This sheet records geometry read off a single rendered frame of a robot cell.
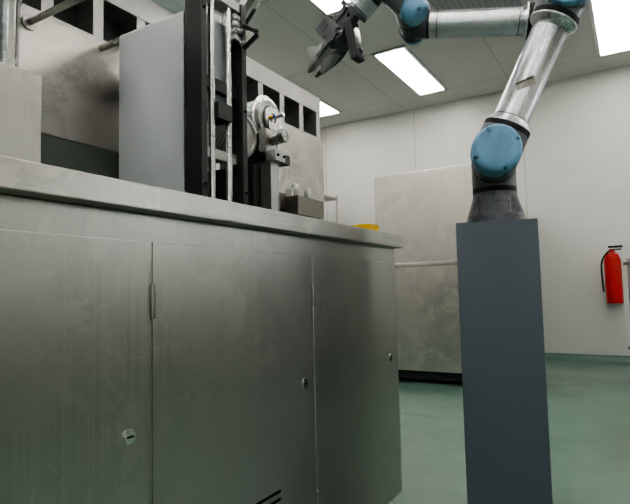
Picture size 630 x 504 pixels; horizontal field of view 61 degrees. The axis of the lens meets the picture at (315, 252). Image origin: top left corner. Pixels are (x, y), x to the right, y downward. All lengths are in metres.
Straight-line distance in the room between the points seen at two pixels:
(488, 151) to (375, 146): 5.23
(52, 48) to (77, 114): 0.17
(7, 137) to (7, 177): 0.43
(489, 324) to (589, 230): 4.43
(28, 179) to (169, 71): 0.77
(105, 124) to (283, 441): 0.99
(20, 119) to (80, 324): 0.51
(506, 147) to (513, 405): 0.63
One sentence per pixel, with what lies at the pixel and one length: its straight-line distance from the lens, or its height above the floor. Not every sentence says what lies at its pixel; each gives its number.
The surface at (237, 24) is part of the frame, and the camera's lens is 1.42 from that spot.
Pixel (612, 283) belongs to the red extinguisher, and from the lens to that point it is 5.62.
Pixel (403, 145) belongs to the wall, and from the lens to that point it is 6.42.
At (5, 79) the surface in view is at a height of 1.14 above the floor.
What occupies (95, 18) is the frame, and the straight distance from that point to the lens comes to 1.75.
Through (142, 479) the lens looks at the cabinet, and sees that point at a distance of 0.92.
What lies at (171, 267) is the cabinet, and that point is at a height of 0.78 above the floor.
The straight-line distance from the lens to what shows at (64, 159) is 1.55.
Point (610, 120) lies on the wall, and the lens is 5.99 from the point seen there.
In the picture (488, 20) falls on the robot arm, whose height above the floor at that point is 1.46.
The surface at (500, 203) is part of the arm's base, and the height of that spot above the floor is 0.95.
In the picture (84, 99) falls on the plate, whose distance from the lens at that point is 1.63.
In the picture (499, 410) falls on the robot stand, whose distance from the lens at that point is 1.47.
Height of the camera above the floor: 0.73
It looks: 4 degrees up
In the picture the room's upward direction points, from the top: 1 degrees counter-clockwise
